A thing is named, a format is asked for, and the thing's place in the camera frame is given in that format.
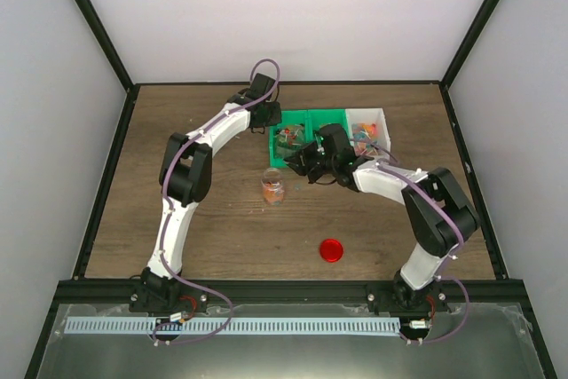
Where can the green double candy bin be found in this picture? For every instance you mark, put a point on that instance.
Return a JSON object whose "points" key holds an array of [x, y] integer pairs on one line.
{"points": [[312, 120]]}

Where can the black aluminium front beam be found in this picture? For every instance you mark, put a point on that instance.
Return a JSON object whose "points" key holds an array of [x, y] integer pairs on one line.
{"points": [[107, 291]]}

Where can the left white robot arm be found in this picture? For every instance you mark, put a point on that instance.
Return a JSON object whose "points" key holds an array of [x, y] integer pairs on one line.
{"points": [[186, 173]]}

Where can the white candy bin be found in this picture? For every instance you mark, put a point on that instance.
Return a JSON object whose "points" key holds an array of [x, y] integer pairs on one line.
{"points": [[368, 131]]}

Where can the red jar lid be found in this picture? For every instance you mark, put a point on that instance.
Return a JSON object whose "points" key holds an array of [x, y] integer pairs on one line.
{"points": [[331, 250]]}

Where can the clear plastic jar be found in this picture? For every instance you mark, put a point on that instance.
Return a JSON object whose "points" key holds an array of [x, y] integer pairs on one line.
{"points": [[273, 188]]}

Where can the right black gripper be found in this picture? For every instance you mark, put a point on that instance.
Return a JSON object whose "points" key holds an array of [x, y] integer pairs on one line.
{"points": [[302, 159]]}

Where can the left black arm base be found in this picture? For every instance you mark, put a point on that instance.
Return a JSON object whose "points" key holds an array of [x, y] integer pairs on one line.
{"points": [[159, 295]]}

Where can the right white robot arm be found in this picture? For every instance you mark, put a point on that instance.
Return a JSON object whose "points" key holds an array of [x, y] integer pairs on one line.
{"points": [[440, 214]]}

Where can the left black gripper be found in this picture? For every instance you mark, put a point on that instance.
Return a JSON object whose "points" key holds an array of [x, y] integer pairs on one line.
{"points": [[274, 118]]}

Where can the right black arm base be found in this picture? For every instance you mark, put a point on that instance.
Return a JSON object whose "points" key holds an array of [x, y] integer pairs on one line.
{"points": [[397, 298]]}

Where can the light blue slotted rail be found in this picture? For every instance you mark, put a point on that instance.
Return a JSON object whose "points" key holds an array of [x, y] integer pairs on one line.
{"points": [[347, 326]]}

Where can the green plastic scoop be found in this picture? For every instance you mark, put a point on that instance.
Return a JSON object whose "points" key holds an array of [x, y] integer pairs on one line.
{"points": [[288, 140]]}

